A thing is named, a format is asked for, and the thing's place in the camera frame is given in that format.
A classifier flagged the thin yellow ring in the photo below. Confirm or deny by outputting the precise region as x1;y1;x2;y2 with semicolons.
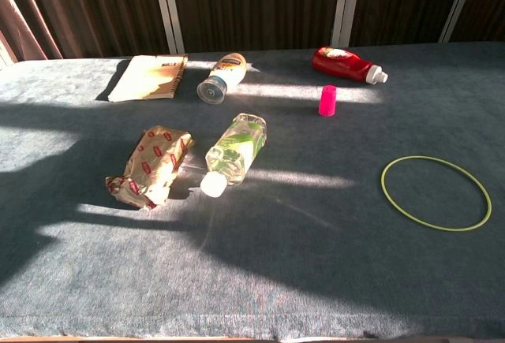
380;155;493;233

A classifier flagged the clear green-label drink bottle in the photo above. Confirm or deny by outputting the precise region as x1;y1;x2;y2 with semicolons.
200;112;267;199

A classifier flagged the cream mayonnaise squeeze bottle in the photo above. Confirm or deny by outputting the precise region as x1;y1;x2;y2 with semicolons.
196;52;248;105

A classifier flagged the pink plastic cylinder peg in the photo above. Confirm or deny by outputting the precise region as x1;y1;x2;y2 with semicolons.
318;84;338;117

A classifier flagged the beige red-print snack wrapper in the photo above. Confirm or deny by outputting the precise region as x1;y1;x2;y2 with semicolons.
105;125;196;211

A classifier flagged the blue-grey table cloth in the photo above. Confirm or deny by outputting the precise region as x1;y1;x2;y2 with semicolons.
0;41;505;340

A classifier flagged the red ketchup squeeze bottle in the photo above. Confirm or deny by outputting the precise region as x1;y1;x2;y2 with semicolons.
311;46;389;85

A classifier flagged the tan spiral notebook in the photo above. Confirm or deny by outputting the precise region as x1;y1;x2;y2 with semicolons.
107;54;189;103

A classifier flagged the dark brown curtain panel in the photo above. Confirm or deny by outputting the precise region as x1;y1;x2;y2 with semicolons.
349;0;470;47
449;0;505;43
169;0;342;54
0;0;171;62

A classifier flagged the white frame post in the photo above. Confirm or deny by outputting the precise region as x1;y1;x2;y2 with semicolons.
438;0;484;43
330;0;363;47
151;0;185;55

